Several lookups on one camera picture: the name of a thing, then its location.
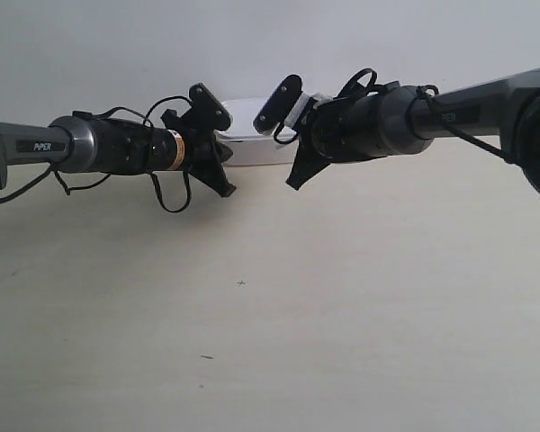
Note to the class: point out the white lidded plastic container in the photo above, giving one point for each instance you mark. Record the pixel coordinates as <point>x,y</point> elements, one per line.
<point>249,148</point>

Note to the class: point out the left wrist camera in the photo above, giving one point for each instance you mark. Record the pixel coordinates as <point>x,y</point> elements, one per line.
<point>207,105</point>

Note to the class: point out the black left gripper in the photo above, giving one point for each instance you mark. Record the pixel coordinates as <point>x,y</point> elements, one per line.
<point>203,158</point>

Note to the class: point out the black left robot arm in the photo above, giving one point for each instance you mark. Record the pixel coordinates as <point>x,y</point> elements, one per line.
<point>83,142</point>

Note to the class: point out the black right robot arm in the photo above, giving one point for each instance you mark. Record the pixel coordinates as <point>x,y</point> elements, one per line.
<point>368,120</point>

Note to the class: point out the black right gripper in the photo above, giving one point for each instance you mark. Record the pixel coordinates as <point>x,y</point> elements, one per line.
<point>320,141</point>

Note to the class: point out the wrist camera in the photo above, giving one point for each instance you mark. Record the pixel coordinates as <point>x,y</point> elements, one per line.
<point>285,107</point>
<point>207,105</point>

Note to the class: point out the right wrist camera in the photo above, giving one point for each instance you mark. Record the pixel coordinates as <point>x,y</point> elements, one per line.
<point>285,107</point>

